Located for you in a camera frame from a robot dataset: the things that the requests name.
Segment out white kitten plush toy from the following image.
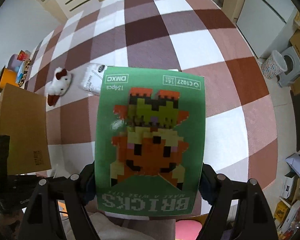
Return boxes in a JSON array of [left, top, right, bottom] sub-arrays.
[[46, 67, 72, 106]]

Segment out green bricks box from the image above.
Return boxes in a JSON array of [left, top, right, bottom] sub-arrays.
[[94, 67, 206, 217]]

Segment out white tissue pack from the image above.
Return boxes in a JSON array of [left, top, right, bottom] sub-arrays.
[[78, 63, 108, 96]]

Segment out pink stool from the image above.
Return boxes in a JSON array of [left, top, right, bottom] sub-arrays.
[[175, 219, 202, 240]]

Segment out brown cardboard box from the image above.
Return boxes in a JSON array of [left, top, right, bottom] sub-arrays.
[[0, 84, 51, 175]]

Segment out orange container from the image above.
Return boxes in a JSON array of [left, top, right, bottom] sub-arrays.
[[0, 67, 18, 92]]

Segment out red tin can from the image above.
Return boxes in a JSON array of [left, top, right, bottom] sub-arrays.
[[17, 50, 31, 61]]

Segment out grey step stool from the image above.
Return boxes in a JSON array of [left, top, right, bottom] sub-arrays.
[[277, 46, 300, 88]]

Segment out white refrigerator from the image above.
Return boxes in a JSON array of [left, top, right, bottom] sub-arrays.
[[237, 0, 297, 59]]

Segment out checkered tablecloth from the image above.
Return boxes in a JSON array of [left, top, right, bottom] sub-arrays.
[[25, 0, 277, 189]]

